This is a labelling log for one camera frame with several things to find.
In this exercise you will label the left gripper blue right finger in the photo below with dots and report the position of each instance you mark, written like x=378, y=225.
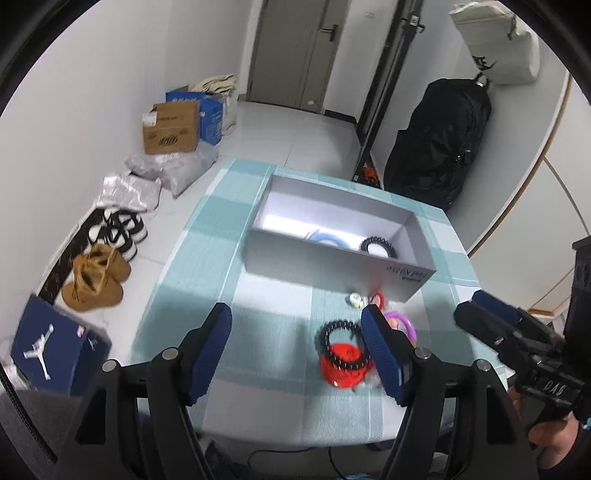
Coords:
x=391, y=353

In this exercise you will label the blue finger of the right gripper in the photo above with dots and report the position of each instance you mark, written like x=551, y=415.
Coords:
x=497, y=329
x=501, y=306

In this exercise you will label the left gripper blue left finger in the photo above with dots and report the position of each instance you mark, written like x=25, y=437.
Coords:
x=205, y=346

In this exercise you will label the red round badge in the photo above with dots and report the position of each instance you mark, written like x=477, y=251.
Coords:
x=345, y=366

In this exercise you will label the red flower charm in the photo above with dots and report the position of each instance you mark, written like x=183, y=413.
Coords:
x=379, y=299

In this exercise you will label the right hand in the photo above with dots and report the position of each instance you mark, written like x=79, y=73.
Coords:
x=565, y=449

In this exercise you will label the small white green charm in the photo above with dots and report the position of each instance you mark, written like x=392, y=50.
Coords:
x=357, y=300

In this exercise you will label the teal plaid tablecloth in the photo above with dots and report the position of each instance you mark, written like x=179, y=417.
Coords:
x=268, y=387

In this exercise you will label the tan suede boot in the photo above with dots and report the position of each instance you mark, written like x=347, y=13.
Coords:
x=111, y=261
x=91, y=287

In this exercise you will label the black white sneaker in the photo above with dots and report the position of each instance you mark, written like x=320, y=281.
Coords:
x=115, y=236
x=130, y=220

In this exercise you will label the navy Jordan shoe box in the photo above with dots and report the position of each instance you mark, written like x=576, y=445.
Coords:
x=56, y=353

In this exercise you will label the grey cardboard box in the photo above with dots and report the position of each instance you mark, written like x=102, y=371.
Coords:
x=335, y=239

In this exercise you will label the large black bag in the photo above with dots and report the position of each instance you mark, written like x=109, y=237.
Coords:
x=432, y=157

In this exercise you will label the crumpled silver parcel bag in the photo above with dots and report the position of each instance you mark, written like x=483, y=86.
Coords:
x=129, y=192

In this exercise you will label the orange small object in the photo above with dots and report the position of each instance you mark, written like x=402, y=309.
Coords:
x=370, y=177

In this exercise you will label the grey plastic parcel bag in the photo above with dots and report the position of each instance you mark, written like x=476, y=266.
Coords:
x=176, y=171

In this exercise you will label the brown cardboard box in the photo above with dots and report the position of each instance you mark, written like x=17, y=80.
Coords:
x=171, y=127

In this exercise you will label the blue cardboard box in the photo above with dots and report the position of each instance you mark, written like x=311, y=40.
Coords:
x=210, y=114

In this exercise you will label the white Nike bag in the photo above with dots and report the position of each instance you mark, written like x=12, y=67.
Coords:
x=503, y=47

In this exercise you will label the beige tote bag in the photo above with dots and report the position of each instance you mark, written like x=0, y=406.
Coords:
x=223, y=88

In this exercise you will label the black tripod stand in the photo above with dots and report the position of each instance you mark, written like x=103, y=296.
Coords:
x=405, y=25

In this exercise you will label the grey door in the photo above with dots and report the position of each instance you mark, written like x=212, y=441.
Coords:
x=294, y=51

